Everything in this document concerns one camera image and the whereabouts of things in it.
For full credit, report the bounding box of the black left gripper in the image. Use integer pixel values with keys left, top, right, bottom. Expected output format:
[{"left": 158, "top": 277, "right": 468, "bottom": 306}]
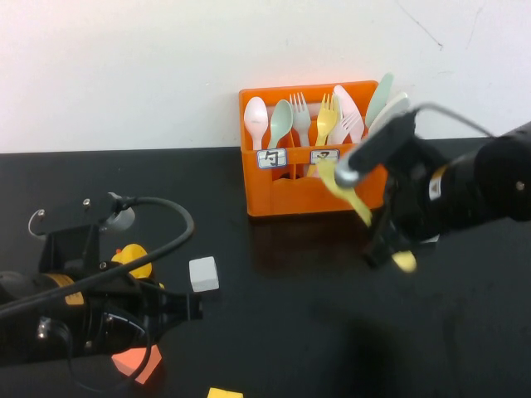
[{"left": 81, "top": 269, "right": 204, "bottom": 356}]

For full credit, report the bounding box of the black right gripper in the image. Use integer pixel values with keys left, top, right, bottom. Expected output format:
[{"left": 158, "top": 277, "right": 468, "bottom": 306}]
[{"left": 363, "top": 136, "right": 447, "bottom": 269}]

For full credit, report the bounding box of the white foam cube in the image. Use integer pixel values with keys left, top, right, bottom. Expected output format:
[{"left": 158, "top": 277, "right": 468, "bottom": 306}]
[{"left": 188, "top": 255, "right": 220, "bottom": 294}]

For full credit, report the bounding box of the yellow plastic spoon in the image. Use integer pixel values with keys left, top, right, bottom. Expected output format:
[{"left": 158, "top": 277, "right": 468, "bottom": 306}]
[{"left": 318, "top": 160, "right": 418, "bottom": 274}]

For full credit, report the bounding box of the pink plastic fork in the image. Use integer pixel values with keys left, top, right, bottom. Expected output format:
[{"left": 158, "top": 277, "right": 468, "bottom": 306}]
[{"left": 329, "top": 109, "right": 365, "bottom": 146}]

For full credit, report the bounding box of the grey plastic fork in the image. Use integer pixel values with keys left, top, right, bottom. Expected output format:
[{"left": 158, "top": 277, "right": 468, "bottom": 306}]
[{"left": 289, "top": 91, "right": 312, "bottom": 148}]

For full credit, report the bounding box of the orange plastic cutlery holder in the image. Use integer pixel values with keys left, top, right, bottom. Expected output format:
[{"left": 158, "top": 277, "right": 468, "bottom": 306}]
[{"left": 238, "top": 80, "right": 393, "bottom": 218}]

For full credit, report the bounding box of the orange foam cube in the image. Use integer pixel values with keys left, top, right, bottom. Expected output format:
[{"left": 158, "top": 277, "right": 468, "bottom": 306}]
[{"left": 110, "top": 344, "right": 163, "bottom": 386}]

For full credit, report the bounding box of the yellow rubber duck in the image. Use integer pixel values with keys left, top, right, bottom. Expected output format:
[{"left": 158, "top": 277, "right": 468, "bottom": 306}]
[{"left": 110, "top": 243, "right": 155, "bottom": 279}]

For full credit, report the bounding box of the paper label fork character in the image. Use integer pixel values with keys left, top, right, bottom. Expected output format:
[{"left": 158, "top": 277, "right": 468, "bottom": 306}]
[{"left": 309, "top": 148, "right": 341, "bottom": 166}]

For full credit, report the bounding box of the grey plastic knife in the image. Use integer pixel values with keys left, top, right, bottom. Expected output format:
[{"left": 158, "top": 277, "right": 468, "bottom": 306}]
[{"left": 367, "top": 91, "right": 412, "bottom": 136}]

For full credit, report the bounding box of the yellow plastic fork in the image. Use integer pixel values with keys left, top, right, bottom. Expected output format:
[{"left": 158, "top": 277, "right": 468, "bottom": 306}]
[{"left": 305, "top": 93, "right": 339, "bottom": 178}]

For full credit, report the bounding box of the pink plastic knife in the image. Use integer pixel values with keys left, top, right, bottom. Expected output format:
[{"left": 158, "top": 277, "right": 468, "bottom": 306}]
[{"left": 333, "top": 85, "right": 366, "bottom": 142}]

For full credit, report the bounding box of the paper label spoon character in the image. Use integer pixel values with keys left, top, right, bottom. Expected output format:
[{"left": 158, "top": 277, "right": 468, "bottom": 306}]
[{"left": 256, "top": 148, "right": 289, "bottom": 170}]

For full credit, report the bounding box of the green plastic knife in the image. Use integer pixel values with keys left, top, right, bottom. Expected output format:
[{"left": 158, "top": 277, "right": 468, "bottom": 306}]
[{"left": 364, "top": 72, "right": 395, "bottom": 129}]

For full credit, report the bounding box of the green plastic spoon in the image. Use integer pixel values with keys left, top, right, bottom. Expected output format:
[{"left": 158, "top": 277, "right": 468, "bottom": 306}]
[{"left": 267, "top": 99, "right": 295, "bottom": 150}]

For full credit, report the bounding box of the pale pink plastic spoon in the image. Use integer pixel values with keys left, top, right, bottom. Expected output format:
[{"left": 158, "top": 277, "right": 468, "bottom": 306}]
[{"left": 243, "top": 96, "right": 270, "bottom": 151}]

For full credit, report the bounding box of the thin black left cable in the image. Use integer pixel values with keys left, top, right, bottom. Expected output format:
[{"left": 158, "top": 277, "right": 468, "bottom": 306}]
[{"left": 66, "top": 318, "right": 151, "bottom": 393}]

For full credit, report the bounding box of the thick black left camera cable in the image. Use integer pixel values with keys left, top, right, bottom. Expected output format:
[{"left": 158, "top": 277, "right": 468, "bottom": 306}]
[{"left": 0, "top": 194, "right": 196, "bottom": 320}]

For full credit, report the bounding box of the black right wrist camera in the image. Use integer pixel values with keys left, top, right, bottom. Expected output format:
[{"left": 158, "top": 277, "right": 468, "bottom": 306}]
[{"left": 334, "top": 110, "right": 418, "bottom": 188}]

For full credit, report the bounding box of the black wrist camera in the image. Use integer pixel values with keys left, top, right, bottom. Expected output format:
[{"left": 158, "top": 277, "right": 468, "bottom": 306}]
[
  {"left": 39, "top": 192, "right": 138, "bottom": 275},
  {"left": 334, "top": 110, "right": 418, "bottom": 188}
]

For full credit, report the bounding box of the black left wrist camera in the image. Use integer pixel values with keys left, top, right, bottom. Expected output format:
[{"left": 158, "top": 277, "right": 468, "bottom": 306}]
[{"left": 39, "top": 192, "right": 138, "bottom": 275}]

